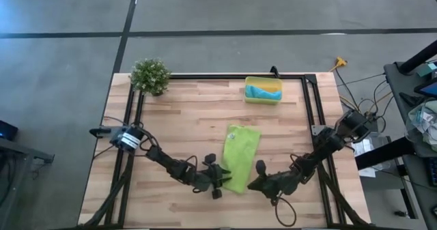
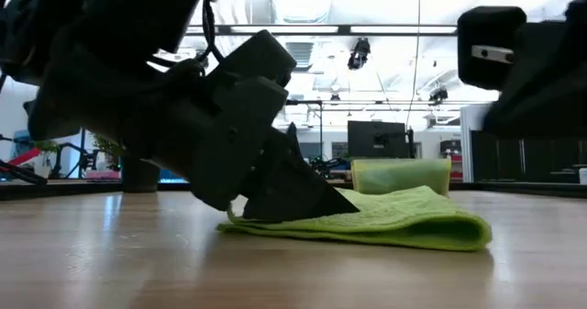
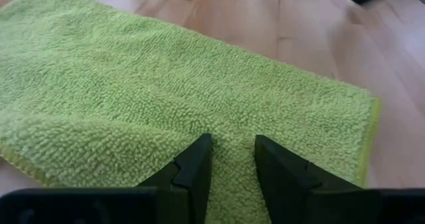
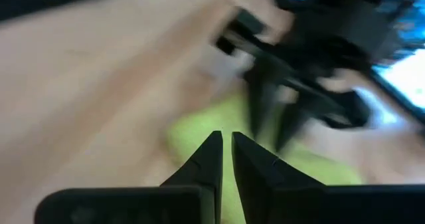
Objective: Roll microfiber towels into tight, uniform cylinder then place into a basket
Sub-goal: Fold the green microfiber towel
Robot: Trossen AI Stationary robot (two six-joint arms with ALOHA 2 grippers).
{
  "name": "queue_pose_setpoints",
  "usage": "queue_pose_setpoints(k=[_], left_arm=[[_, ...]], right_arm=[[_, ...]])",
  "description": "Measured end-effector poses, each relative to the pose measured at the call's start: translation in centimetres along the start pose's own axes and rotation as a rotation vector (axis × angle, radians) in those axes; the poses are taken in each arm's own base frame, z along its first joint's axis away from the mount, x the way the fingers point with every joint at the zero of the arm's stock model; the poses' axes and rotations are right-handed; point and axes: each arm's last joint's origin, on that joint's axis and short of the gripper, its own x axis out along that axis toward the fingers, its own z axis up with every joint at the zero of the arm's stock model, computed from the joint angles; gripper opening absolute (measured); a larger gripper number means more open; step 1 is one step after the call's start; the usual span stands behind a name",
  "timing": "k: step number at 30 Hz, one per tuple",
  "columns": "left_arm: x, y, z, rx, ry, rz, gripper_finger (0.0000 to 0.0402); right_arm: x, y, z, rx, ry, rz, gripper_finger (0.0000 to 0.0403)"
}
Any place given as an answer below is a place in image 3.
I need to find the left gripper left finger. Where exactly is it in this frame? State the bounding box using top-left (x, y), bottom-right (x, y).
top-left (0, 133), bottom-right (213, 224)

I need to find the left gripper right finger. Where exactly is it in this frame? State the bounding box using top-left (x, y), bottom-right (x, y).
top-left (254, 134), bottom-right (425, 224)

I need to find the green microfiber towel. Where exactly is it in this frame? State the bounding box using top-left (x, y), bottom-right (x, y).
top-left (0, 0), bottom-right (383, 224)

